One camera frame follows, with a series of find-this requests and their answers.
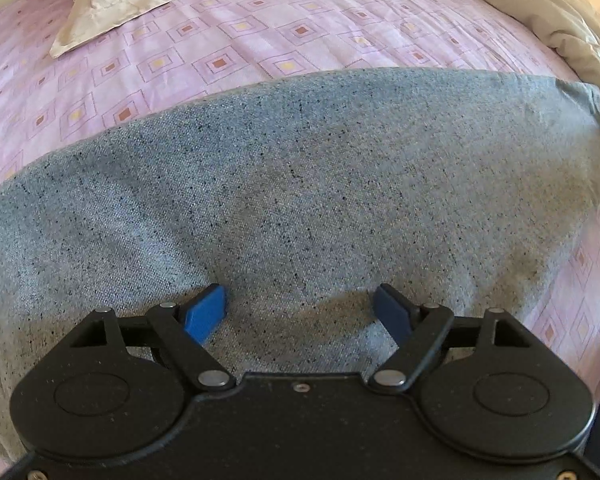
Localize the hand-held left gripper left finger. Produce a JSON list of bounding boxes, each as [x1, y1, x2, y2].
[[55, 284, 234, 391]]

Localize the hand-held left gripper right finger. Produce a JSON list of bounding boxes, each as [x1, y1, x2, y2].
[[370, 283, 546, 394]]

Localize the grey speckled pants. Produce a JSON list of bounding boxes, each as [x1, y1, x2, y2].
[[0, 67, 600, 467]]

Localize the pink patterned bedsheet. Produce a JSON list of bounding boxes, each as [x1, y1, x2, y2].
[[0, 0, 600, 480]]

